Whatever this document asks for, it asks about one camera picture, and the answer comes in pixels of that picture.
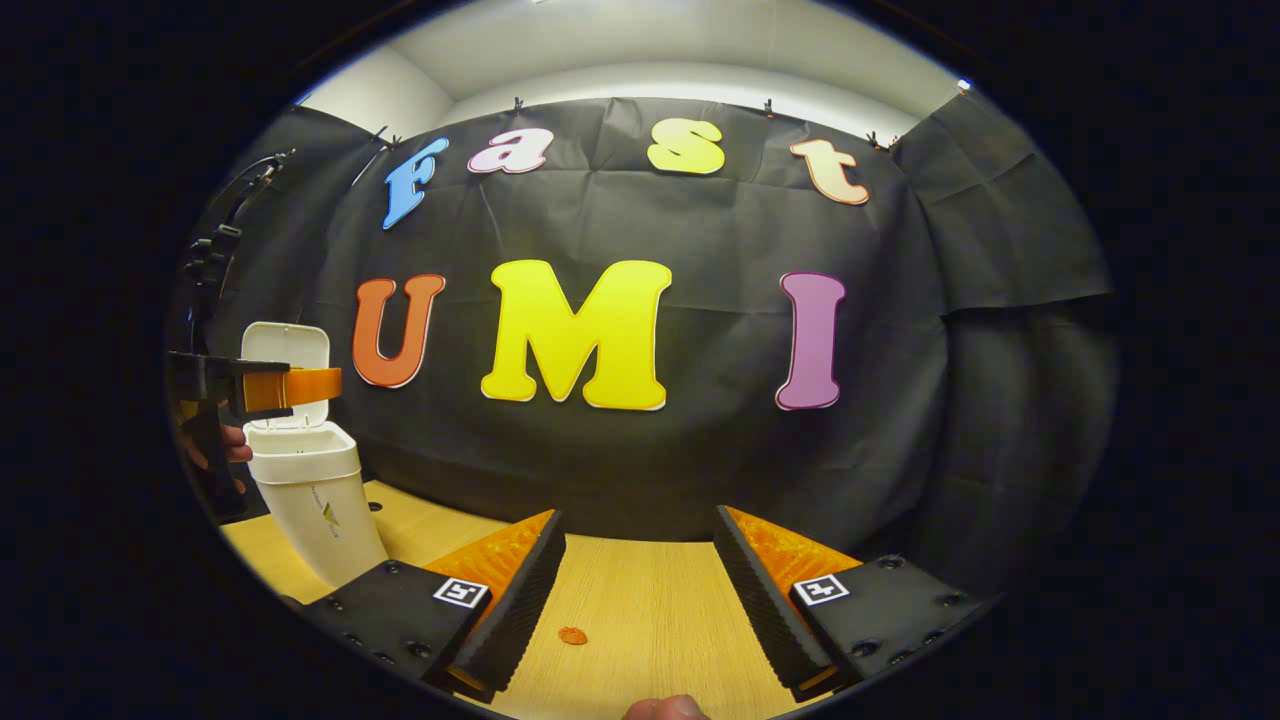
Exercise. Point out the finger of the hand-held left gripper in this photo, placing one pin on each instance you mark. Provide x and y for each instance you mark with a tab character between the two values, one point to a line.
300	385

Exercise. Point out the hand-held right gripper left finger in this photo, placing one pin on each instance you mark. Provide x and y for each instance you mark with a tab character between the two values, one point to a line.
515	610

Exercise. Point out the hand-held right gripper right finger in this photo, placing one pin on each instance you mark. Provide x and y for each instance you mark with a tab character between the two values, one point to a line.
770	610

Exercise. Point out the orange paper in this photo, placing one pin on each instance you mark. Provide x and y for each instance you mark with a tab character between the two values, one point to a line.
573	636

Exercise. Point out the white desktop garbage bin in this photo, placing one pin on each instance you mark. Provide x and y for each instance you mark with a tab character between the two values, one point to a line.
320	500

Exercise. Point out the wooden desktop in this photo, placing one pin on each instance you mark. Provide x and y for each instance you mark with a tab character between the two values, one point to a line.
650	600

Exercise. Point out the black backdrop cloth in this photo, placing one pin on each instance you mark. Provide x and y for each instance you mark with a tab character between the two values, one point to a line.
700	230

